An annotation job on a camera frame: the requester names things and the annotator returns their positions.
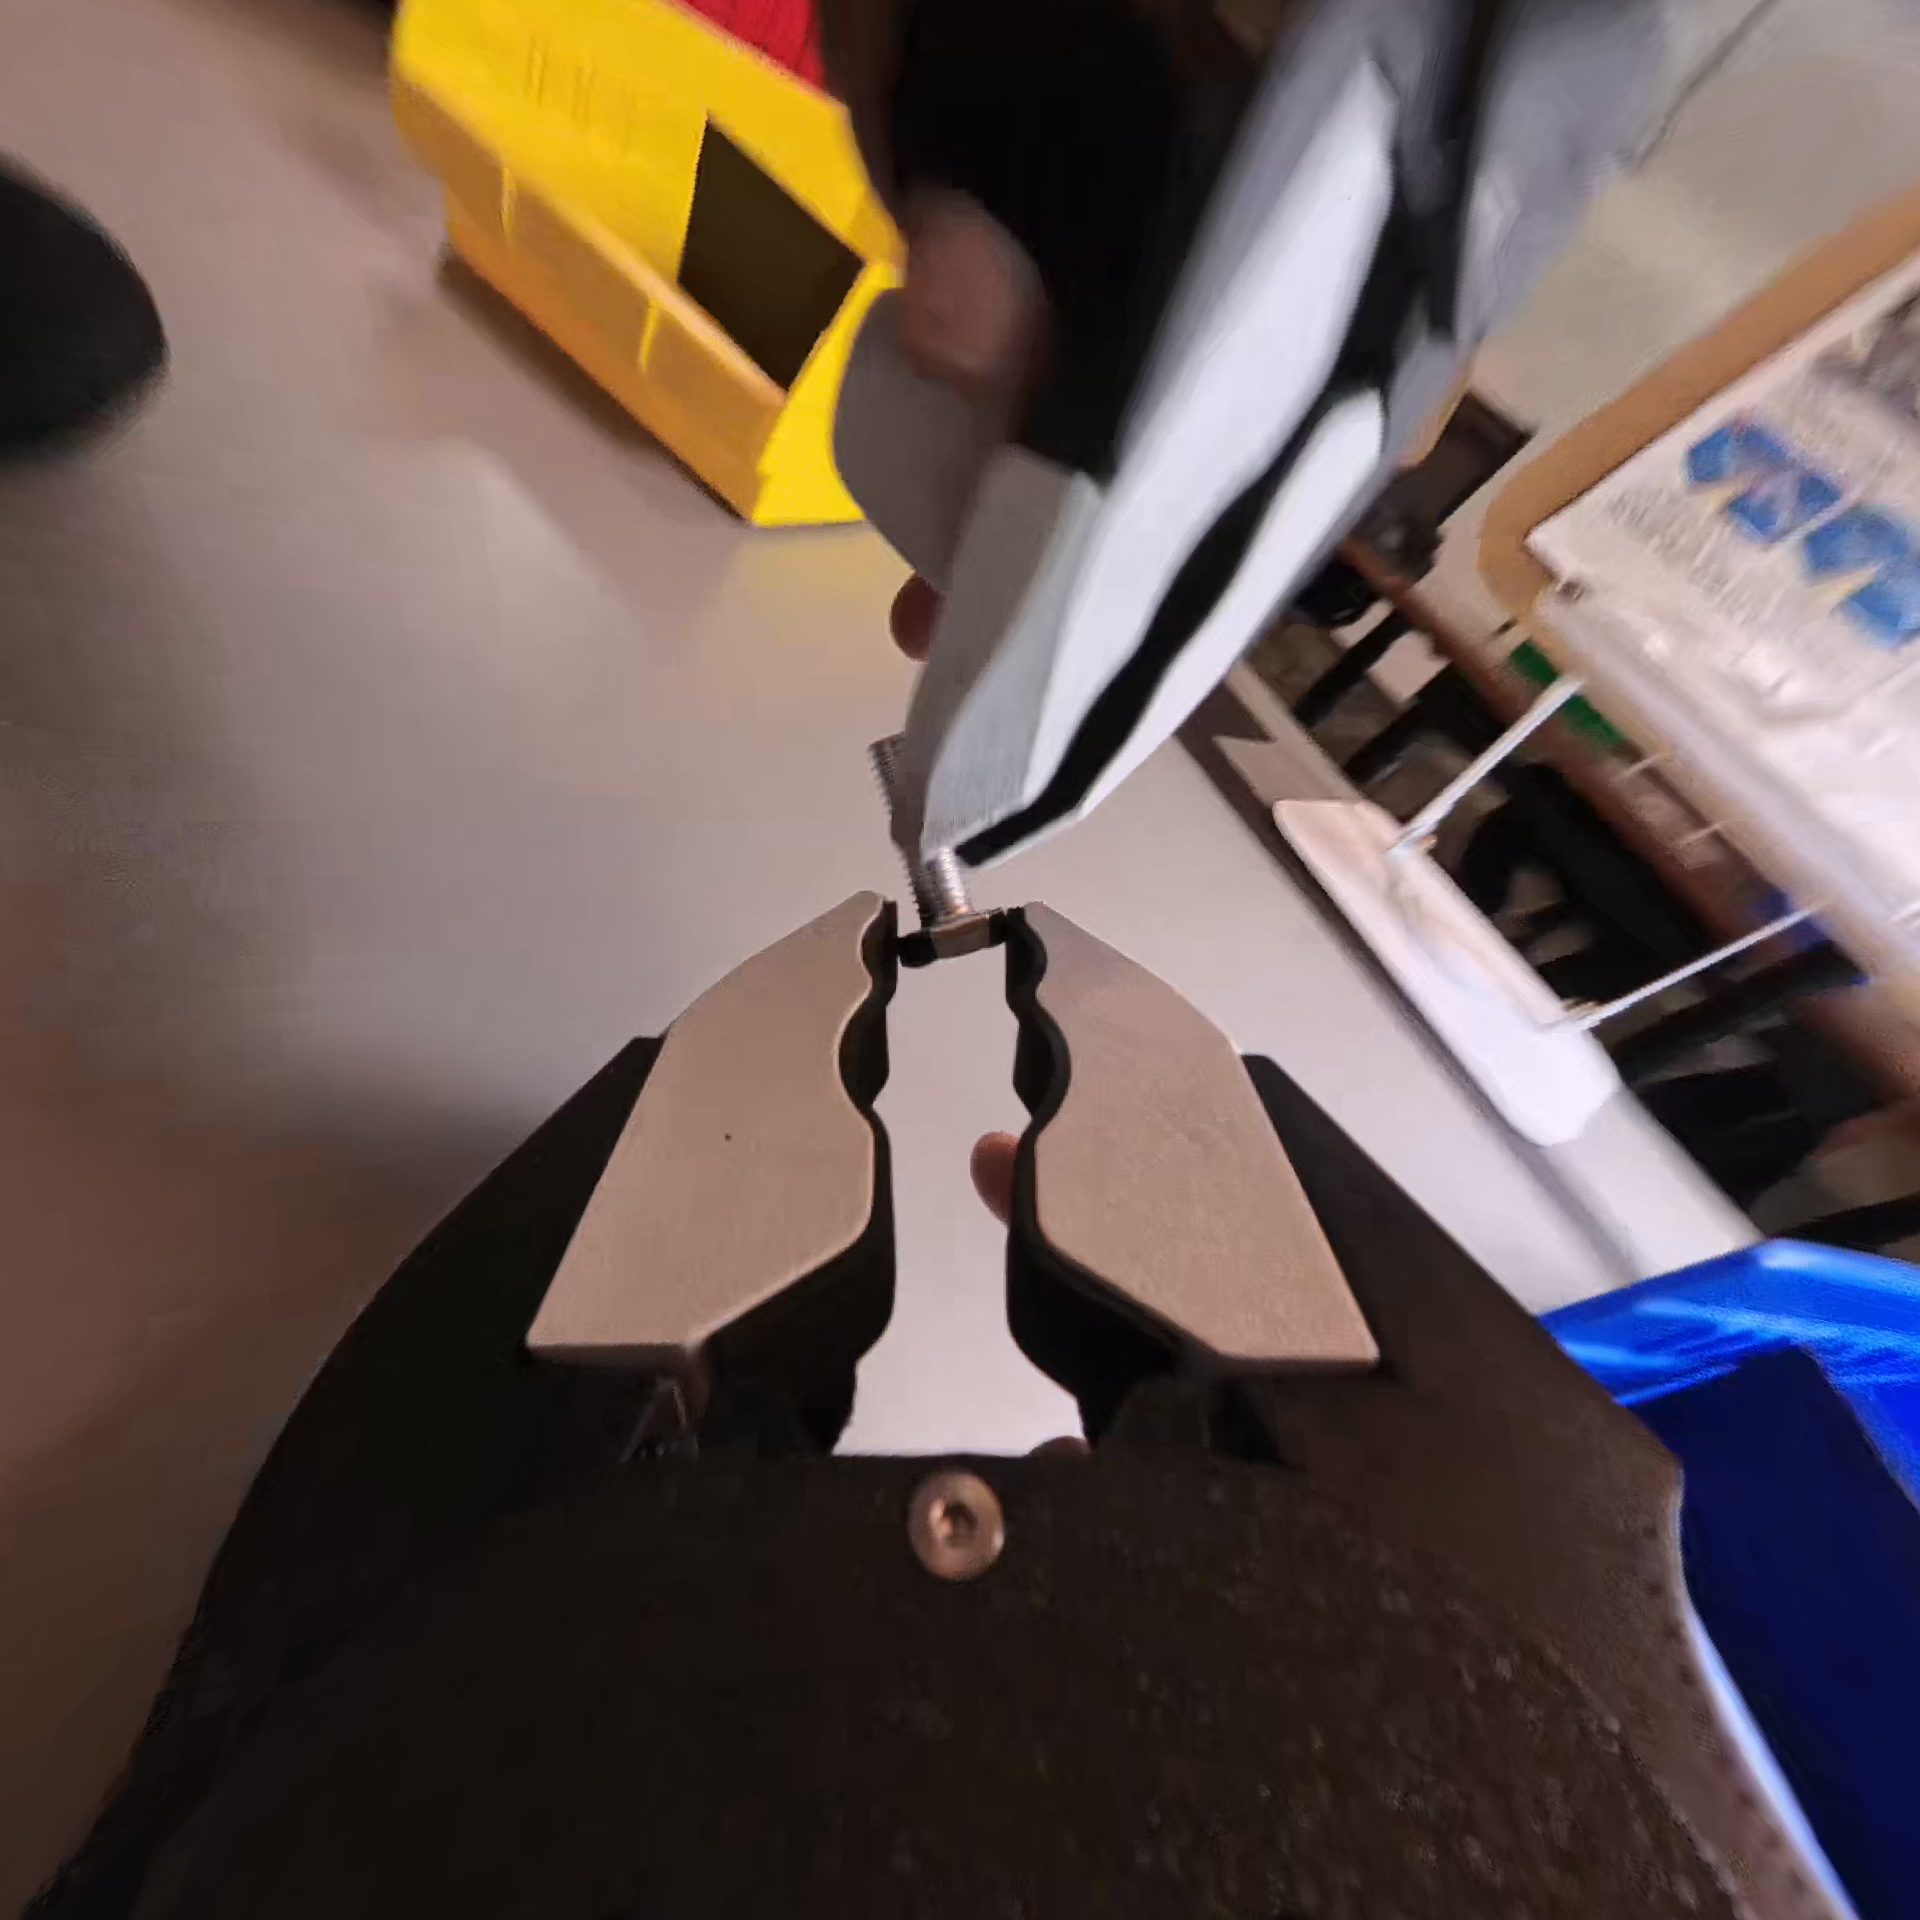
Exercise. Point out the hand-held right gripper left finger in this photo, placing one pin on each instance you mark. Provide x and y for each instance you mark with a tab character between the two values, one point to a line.
720	1155

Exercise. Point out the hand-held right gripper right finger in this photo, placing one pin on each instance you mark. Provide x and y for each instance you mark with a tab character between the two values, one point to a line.
1170	1184

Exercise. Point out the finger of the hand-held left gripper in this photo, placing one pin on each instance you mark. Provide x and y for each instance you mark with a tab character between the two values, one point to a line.
1560	136
1200	451

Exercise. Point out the metal hex nut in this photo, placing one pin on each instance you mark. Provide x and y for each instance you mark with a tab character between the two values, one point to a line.
961	942

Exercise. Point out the silver threaded bolt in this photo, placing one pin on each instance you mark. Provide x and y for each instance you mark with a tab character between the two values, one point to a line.
941	888

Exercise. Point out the person's right hand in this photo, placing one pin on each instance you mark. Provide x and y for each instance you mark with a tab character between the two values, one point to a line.
997	1177

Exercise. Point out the person's left hand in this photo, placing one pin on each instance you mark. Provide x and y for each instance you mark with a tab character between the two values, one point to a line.
966	299

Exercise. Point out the red plastic bin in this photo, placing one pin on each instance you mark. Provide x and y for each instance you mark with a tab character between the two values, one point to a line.
757	32

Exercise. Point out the white blue printed sheet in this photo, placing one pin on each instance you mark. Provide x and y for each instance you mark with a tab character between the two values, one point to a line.
1769	569

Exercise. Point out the yellow plastic bin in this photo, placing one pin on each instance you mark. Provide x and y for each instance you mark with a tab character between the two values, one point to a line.
569	136

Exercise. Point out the blue plastic bin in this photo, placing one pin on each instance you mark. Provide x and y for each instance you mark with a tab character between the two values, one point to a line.
1786	1471

